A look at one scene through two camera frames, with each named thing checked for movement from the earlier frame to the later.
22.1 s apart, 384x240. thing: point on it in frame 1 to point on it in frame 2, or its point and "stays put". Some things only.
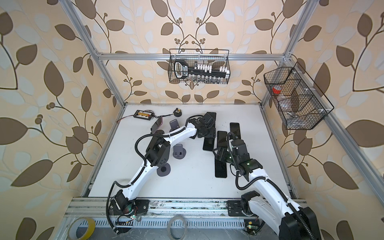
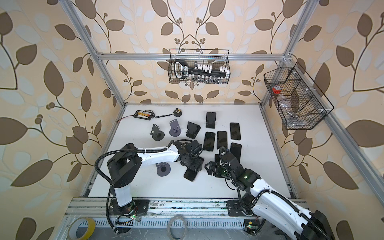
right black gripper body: x=226 y=155 to x=219 y=170
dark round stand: x=164 y=170 stays put
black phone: x=221 y=142 stays put
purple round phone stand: x=174 y=125 stays put
